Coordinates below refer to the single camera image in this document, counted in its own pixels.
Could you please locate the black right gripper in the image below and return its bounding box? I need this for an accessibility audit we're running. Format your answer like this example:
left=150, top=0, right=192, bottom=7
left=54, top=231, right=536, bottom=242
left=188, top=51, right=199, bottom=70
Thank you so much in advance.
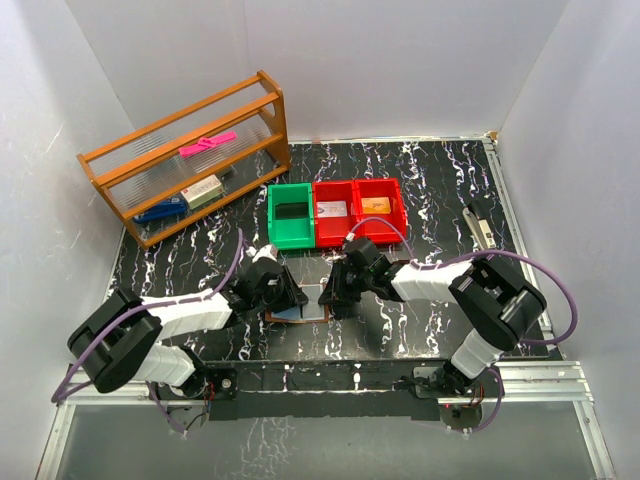
left=319, top=260, right=372, bottom=306

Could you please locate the brown leather card holder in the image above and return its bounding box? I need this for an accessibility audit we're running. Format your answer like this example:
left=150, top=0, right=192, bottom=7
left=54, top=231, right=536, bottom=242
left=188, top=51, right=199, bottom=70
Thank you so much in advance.
left=265, top=284, right=329, bottom=324

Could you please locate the grey VIP card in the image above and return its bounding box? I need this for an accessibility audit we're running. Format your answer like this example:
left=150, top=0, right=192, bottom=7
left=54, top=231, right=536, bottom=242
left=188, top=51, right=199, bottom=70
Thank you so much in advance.
left=274, top=202, right=309, bottom=220

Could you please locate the gold card with magnetic stripe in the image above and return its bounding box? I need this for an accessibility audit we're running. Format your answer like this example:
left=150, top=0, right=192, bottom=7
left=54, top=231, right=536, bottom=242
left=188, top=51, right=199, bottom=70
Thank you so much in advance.
left=361, top=197, right=392, bottom=215

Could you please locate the dark card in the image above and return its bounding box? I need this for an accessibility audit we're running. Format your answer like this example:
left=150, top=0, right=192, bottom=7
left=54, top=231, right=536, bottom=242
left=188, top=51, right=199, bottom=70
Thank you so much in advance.
left=301, top=284, right=325, bottom=322

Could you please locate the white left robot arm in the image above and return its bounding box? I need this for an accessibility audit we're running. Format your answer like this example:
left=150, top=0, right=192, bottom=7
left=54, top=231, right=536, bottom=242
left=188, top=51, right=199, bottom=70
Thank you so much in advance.
left=67, top=255, right=309, bottom=399

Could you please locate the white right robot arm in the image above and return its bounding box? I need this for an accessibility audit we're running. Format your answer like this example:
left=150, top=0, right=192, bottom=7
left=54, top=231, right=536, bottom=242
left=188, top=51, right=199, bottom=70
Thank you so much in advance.
left=318, top=237, right=547, bottom=397

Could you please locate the white card in bin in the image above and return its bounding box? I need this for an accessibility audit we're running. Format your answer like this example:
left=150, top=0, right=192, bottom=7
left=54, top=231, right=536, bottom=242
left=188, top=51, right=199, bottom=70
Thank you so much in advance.
left=316, top=200, right=349, bottom=218

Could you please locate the red plastic bin middle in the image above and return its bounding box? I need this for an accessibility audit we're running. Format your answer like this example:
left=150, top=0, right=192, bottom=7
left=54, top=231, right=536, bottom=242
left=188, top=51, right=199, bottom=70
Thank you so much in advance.
left=312, top=180, right=356, bottom=248

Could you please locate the red plastic bin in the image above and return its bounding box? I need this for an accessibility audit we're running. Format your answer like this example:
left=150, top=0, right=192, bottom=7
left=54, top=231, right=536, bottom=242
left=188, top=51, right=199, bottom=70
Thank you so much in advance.
left=354, top=178, right=408, bottom=245
left=312, top=180, right=356, bottom=248

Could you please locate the red plastic bin right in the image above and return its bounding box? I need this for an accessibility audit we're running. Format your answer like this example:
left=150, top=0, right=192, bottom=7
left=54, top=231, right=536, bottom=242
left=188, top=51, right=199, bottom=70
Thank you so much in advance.
left=354, top=178, right=408, bottom=245

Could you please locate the green plastic bin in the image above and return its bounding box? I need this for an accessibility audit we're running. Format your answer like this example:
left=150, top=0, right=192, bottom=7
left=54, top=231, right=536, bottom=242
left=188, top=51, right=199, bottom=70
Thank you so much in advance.
left=267, top=183, right=316, bottom=250

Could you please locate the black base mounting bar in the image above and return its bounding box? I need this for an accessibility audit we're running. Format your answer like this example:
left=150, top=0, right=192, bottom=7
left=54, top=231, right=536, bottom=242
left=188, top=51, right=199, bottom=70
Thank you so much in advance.
left=205, top=359, right=500, bottom=421

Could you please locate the white red small box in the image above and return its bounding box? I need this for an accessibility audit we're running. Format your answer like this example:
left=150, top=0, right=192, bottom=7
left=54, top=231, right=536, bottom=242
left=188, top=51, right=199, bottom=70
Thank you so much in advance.
left=181, top=175, right=224, bottom=210

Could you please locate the blue stapler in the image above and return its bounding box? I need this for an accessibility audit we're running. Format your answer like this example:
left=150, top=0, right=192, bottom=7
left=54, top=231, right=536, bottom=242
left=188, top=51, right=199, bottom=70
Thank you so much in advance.
left=133, top=197, right=187, bottom=224

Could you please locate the grey metal stapler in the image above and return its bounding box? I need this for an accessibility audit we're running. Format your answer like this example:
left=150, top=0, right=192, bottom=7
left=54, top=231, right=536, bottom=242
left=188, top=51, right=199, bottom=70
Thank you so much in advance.
left=462, top=201, right=497, bottom=250

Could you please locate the wooden shelf rack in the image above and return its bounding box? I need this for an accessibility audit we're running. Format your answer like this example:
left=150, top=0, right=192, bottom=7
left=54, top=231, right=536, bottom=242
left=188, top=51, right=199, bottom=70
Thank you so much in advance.
left=78, top=71, right=291, bottom=249

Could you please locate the pink plastic clip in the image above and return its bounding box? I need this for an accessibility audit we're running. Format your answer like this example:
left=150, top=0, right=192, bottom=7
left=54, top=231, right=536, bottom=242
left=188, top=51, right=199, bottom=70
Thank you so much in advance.
left=178, top=131, right=237, bottom=158

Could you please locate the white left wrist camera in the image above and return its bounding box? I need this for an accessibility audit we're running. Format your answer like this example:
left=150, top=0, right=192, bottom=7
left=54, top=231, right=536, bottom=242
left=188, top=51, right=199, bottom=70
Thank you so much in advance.
left=246, top=244, right=278, bottom=263

